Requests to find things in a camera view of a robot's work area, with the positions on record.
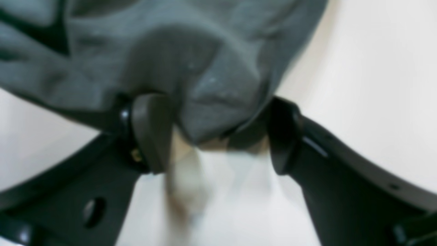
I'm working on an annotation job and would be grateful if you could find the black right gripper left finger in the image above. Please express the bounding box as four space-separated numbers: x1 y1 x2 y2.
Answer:
1 93 173 246

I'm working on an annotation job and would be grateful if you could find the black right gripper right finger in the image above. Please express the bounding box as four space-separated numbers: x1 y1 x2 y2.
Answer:
267 98 437 246

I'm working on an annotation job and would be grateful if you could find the dark grey t-shirt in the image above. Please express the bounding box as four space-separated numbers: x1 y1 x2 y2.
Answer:
0 0 327 144

